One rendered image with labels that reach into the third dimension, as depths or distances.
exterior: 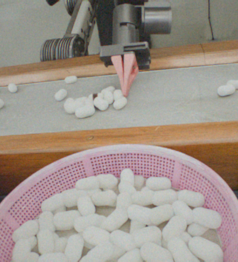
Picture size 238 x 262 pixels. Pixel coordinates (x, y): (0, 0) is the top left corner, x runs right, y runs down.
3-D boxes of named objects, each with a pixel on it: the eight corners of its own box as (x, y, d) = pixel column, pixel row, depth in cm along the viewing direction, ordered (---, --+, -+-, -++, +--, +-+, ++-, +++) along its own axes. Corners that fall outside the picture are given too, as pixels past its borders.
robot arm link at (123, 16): (113, 17, 67) (112, 0, 61) (143, 17, 66) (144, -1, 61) (113, 42, 65) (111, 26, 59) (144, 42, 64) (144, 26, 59)
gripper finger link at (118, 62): (147, 86, 54) (146, 43, 56) (109, 89, 55) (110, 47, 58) (150, 100, 60) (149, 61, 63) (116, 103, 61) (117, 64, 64)
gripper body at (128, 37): (148, 49, 56) (147, 18, 58) (97, 54, 58) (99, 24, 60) (151, 66, 62) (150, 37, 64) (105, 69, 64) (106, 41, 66)
